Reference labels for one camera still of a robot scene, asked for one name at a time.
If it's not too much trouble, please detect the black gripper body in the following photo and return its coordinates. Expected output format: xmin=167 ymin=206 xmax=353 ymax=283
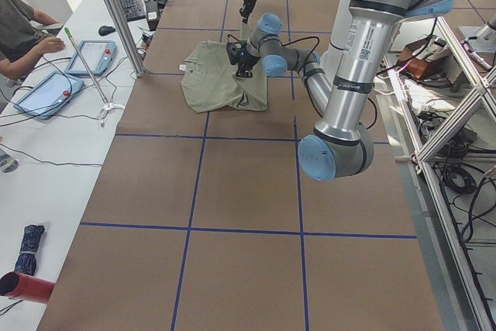
xmin=239 ymin=0 xmax=257 ymax=17
xmin=226 ymin=40 xmax=260 ymax=74

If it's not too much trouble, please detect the olive green long-sleeve shirt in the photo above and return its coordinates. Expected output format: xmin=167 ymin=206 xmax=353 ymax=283
xmin=181 ymin=40 xmax=267 ymax=113

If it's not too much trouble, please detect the black keyboard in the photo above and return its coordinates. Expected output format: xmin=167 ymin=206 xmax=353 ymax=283
xmin=118 ymin=0 xmax=146 ymax=22

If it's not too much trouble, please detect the black computer mouse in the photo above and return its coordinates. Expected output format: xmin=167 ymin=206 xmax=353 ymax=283
xmin=98 ymin=26 xmax=115 ymax=36

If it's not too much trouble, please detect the green tipped grabber stick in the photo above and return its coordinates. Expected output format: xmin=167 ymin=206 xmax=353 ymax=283
xmin=64 ymin=27 xmax=125 ymax=127

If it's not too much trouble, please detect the blue teach pendant far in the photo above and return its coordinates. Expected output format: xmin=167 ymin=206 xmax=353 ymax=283
xmin=65 ymin=40 xmax=116 ymax=78

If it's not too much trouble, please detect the blue teach pendant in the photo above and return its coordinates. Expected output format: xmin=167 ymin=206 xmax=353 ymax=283
xmin=65 ymin=40 xmax=116 ymax=78
xmin=14 ymin=71 xmax=84 ymax=120

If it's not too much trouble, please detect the blue teach pendant near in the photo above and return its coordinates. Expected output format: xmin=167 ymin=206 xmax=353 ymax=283
xmin=14 ymin=71 xmax=84 ymax=120

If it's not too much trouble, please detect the person in grey shirt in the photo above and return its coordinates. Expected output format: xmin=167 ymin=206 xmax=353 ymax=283
xmin=1 ymin=0 xmax=65 ymax=81

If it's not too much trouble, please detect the folded dark blue umbrella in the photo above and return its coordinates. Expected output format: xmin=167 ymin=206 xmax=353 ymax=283
xmin=14 ymin=224 xmax=45 ymax=276

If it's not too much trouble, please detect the red cylinder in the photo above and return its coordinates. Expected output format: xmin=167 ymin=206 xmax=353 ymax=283
xmin=1 ymin=271 xmax=55 ymax=304

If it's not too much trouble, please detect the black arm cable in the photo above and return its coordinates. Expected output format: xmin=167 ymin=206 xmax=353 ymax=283
xmin=278 ymin=34 xmax=381 ymax=130

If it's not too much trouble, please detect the aluminium frame post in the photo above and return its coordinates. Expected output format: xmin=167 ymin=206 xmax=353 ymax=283
xmin=103 ymin=0 xmax=145 ymax=78

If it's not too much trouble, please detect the aluminium frame rack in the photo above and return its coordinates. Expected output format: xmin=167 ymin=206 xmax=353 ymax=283
xmin=387 ymin=16 xmax=496 ymax=331

